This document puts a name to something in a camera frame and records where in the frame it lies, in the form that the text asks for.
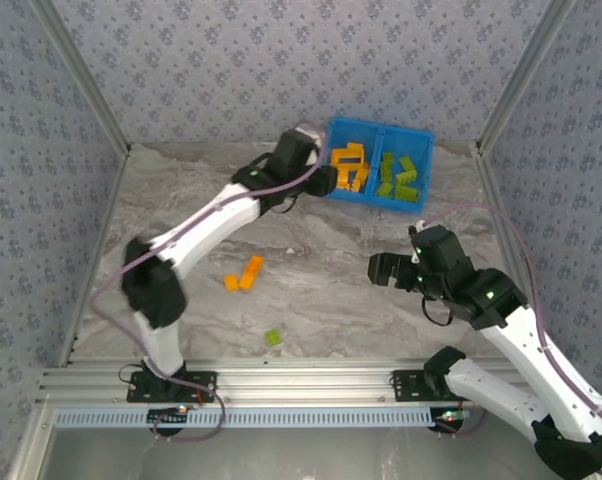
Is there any black left wrist cable loop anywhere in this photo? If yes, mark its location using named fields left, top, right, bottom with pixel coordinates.
left=268, top=192, right=300, bottom=215

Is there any small black adapter board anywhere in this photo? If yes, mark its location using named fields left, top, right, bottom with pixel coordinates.
left=147, top=404, right=191, bottom=427
left=432, top=407, right=473, bottom=427

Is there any aluminium crossbar rail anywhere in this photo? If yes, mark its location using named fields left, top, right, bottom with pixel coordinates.
left=34, top=355, right=581, bottom=407

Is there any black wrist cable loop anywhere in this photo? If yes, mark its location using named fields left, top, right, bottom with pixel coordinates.
left=268, top=192, right=300, bottom=215
left=420, top=294, right=457, bottom=327

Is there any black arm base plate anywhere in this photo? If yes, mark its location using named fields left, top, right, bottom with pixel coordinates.
left=126, top=371, right=218, bottom=404
left=390, top=368, right=485, bottom=404

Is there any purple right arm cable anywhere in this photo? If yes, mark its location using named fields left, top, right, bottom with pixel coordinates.
left=415, top=202, right=602, bottom=479

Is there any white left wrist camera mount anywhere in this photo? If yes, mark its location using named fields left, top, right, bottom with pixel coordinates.
left=300, top=128, right=328, bottom=154

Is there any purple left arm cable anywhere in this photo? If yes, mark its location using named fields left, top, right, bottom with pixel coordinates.
left=89, top=119, right=328, bottom=444

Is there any white slotted cable duct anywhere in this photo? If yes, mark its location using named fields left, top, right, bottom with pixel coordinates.
left=53, top=405, right=440, bottom=430

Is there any long orange lego brick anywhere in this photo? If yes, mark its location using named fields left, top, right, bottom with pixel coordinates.
left=238, top=255, right=265, bottom=292

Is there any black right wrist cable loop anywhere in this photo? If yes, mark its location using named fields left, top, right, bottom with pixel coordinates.
left=420, top=294, right=457, bottom=327

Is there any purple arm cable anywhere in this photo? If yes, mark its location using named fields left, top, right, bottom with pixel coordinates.
left=415, top=202, right=602, bottom=479
left=89, top=119, right=328, bottom=444

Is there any blue two-compartment bin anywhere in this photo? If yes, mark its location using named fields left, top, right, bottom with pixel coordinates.
left=323, top=116, right=436, bottom=216

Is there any aluminium frame post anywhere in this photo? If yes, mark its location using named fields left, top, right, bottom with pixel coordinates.
left=29, top=0, right=133, bottom=156
left=473, top=0, right=578, bottom=156

